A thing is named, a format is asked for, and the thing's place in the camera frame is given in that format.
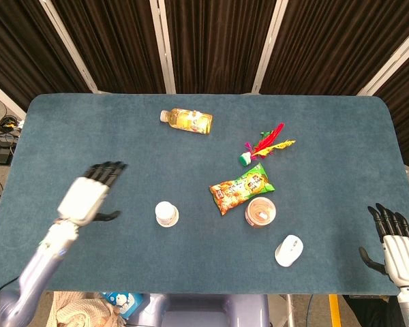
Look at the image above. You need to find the blue printed package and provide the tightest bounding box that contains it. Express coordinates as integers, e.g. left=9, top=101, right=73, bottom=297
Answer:
left=102, top=291, right=145, bottom=320

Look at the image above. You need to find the beige knit cloth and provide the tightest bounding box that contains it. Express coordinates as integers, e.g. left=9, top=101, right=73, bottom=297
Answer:
left=52, top=291, right=119, bottom=327

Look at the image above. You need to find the white computer mouse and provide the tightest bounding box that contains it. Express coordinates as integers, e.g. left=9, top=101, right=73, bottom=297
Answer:
left=274, top=234, right=305, bottom=268

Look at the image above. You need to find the white paper cup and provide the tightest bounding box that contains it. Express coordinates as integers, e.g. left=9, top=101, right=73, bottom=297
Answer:
left=155, top=201, right=180, bottom=228

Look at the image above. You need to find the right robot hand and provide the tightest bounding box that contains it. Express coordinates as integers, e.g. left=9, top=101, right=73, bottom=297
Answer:
left=358, top=203, right=409, bottom=290

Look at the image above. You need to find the white frame post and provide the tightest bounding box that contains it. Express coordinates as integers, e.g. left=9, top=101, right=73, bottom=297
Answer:
left=149, top=0, right=177, bottom=95
left=251, top=0, right=290, bottom=95
left=0, top=76, right=27, bottom=120
left=39, top=0, right=102, bottom=93
left=357, top=23, right=409, bottom=97

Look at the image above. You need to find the grey robot torso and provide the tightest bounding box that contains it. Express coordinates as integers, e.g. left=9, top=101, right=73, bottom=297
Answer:
left=125, top=293, right=270, bottom=327

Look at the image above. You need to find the black cable bundle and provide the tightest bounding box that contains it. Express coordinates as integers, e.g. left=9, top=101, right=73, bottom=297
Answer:
left=0, top=114, right=23, bottom=134

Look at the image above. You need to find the dark brown curtain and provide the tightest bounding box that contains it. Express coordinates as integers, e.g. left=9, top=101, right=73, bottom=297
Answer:
left=0, top=0, right=409, bottom=168

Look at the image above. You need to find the blue table cloth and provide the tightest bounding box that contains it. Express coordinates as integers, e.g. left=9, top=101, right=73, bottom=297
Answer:
left=0, top=93, right=409, bottom=296

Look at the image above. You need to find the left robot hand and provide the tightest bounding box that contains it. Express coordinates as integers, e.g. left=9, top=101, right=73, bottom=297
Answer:
left=57, top=160, right=128, bottom=227

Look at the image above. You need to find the green orange snack bag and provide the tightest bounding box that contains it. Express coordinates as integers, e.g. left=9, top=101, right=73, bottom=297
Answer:
left=209, top=162, right=276, bottom=217

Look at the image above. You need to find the colourful feather shuttlecock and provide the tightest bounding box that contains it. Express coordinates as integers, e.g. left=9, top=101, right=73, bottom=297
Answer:
left=239, top=123, right=297, bottom=167

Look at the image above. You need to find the yellow tea plastic bottle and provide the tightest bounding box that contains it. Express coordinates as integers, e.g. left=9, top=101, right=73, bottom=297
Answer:
left=160, top=108, right=213, bottom=135

